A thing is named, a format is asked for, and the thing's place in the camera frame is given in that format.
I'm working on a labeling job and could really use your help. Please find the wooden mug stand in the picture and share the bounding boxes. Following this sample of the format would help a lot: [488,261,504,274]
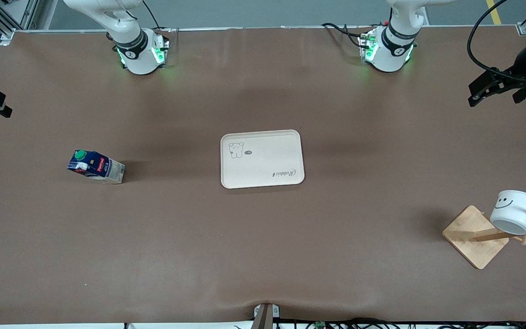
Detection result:
[442,199,526,270]

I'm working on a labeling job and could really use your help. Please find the brown table cover sheet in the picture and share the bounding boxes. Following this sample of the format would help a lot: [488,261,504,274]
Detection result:
[0,27,526,326]

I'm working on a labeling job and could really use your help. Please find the cream tray with rabbit print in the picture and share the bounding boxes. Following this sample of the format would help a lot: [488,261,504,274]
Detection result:
[220,129,305,190]

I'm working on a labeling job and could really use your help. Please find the blue milk carton green cap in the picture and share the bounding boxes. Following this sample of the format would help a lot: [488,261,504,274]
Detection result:
[67,149,126,185]

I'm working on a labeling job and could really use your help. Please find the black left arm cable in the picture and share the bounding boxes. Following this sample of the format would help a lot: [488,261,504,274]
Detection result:
[467,0,526,84]

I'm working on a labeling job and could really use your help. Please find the black base power cable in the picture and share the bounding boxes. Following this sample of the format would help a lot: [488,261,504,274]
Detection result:
[142,0,179,48]
[321,22,369,49]

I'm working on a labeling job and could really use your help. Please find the white smiley mug black handle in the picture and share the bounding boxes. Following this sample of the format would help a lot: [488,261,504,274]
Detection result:
[490,190,526,236]

